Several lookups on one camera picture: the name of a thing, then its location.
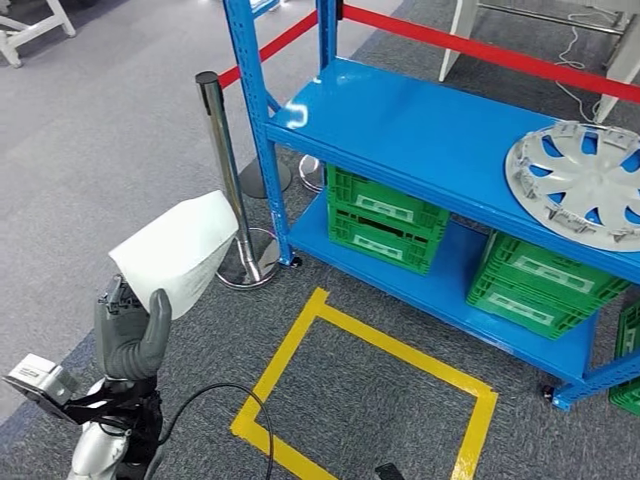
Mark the blue metal shelf rack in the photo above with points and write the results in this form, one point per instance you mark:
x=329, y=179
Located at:
x=400, y=126

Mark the green plastic crate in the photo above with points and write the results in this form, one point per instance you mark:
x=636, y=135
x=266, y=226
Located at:
x=385, y=232
x=540, y=291
x=627, y=358

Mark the red barrier belt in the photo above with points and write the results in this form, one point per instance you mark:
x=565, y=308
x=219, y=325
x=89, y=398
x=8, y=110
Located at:
x=270, y=48
x=475, y=52

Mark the grey wheel cover hubcap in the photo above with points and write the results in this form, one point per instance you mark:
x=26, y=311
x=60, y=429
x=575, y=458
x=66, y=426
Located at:
x=575, y=179

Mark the white triangular plastic part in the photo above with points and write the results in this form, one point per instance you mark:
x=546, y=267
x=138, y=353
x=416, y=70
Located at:
x=180, y=252

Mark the white desk with metal bars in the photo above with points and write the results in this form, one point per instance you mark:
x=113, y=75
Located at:
x=457, y=40

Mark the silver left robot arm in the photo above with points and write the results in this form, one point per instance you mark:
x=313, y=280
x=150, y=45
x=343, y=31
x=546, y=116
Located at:
x=95, y=457

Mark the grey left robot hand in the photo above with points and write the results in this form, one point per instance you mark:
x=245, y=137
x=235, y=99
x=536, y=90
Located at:
x=130, y=344

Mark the white table leg frame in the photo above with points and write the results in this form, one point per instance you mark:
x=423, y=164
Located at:
x=10, y=48

